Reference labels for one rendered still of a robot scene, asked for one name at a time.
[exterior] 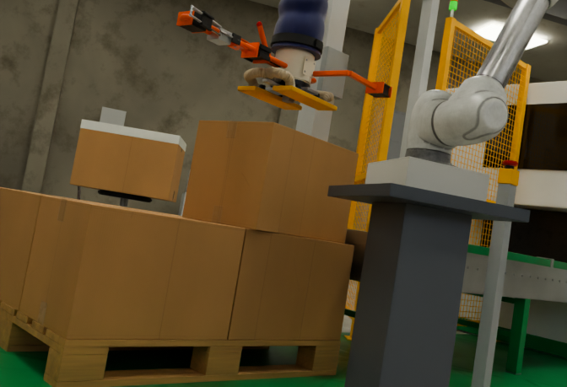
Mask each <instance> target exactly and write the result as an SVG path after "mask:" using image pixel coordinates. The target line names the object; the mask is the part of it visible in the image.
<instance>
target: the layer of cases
mask: <svg viewBox="0 0 567 387"><path fill-rule="evenodd" d="M353 255H354V245H348V244H343V243H337V242H332V241H325V240H320V239H310V238H304V237H299V236H293V235H287V234H277V233H271V232H265V231H260V230H255V229H249V228H240V227H236V226H230V225H225V224H220V223H211V222H206V221H201V220H196V219H190V218H183V217H182V216H178V215H173V214H168V213H162V212H152V211H147V210H141V209H136V208H130V207H120V206H115V205H110V204H104V203H98V202H89V201H83V200H78V199H72V198H66V197H61V196H52V195H46V194H41V193H35V192H29V191H20V190H15V189H9V188H3V187H0V300H2V301H3V302H4V303H6V304H8V305H10V306H11V307H13V308H15V309H16V310H18V311H19V312H21V313H23V314H25V315H27V316H28V317H30V318H31V319H32V320H35V321H36V322H38V323H40V324H42V325H43V326H45V327H46V328H48V329H50V330H51V331H54V332H55V333H57V334H58V335H59V336H62V337H63V338H65V339H78V340H340V338H341V333H342V327H343V317H344V311H345V305H346V300H347V294H348V284H349V278H350V272H351V267H352V261H353Z"/></svg>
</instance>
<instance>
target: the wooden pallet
mask: <svg viewBox="0 0 567 387"><path fill-rule="evenodd" d="M340 344H341V341H340V340H78V339H65V338H63V337H62V336H59V335H58V334H57V333H55V332H54V331H51V330H50V329H48V328H46V327H45V326H43V325H42V324H40V323H38V322H36V321H35V320H32V319H31V318H30V317H28V316H27V315H25V314H23V313H21V312H19V311H18V310H16V309H15V308H13V307H11V306H10V305H8V304H6V303H4V302H3V301H2V300H0V347H1V348H2V349H4V350H5V351H6V352H48V357H47V361H46V370H45V373H44V378H43V379H44V380H45V381H46V382H47V383H48V384H49V385H51V386H52V387H111V386H128V385H145V384H177V383H193V382H210V381H226V380H243V379H276V378H292V377H308V376H325V375H336V372H337V370H336V369H337V365H338V354H339V350H340ZM270 346H299V348H298V353H297V359H296V364H290V365H263V366H240V356H241V351H242V349H269V347H270ZM136 350H192V360H191V365H190V368H161V369H135V370H109V371H105V366H106V360H107V356H108V355H107V354H108V351H136Z"/></svg>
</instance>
